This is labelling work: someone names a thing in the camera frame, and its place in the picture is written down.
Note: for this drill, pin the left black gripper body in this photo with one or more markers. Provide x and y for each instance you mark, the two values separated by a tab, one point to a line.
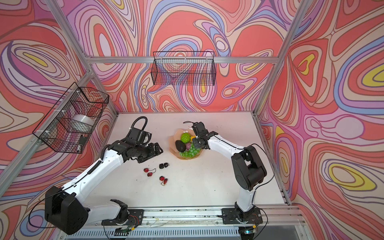
148	152

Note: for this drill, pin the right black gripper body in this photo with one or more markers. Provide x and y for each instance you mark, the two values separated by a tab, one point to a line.
196	142

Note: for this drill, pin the green fake grape bunch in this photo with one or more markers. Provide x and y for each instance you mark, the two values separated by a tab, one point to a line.
193	152

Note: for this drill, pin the green bumpy custard apple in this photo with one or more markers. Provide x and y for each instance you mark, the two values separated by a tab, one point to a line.
186	137

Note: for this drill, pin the dark fake avocado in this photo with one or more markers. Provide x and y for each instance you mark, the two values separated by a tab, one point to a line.
180	146

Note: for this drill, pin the black cherry pair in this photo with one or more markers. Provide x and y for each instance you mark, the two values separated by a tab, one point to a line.
164	165

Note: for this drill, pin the pink wavy fruit bowl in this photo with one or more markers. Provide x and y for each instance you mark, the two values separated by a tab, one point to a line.
176	137

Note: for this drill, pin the dark red cherry pair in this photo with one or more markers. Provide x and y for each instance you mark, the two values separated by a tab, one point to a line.
163	180

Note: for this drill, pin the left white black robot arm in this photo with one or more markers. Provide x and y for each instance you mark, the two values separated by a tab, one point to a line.
64	206

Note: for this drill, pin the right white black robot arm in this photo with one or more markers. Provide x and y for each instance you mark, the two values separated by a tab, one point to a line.
249	170

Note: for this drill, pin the small black device in basket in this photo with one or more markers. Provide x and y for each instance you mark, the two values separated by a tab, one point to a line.
82	141

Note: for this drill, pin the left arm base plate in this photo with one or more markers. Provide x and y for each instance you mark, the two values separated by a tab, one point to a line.
130	218

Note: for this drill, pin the black wire basket back wall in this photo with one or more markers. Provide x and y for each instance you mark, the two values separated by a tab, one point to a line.
184	68

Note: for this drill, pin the black wire basket wall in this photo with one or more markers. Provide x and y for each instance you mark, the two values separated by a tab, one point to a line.
184	68
57	133

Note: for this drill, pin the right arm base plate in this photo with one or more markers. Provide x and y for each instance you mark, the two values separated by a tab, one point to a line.
231	216

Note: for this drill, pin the black wire basket left wall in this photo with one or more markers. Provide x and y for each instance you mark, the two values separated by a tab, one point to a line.
57	133

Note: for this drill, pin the aluminium front rail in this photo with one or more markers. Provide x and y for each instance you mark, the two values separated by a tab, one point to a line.
206	216

